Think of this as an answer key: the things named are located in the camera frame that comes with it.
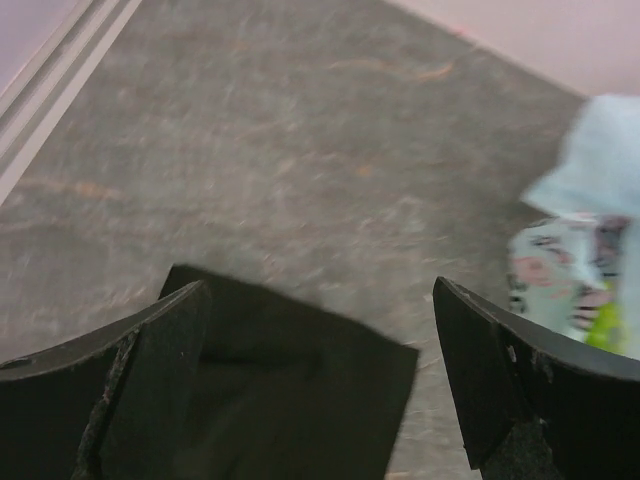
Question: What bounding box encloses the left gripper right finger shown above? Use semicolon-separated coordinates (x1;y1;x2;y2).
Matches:
433;277;639;479

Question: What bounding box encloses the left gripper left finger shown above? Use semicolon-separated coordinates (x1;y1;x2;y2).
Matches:
1;282;211;479

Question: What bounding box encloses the light blue plastic bag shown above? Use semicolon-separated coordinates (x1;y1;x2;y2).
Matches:
508;94;639;359

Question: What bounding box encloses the green grape bunch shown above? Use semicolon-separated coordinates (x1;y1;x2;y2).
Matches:
585;282;628;354

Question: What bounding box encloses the left black cloth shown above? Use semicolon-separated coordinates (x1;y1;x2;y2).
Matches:
162;265;419;480

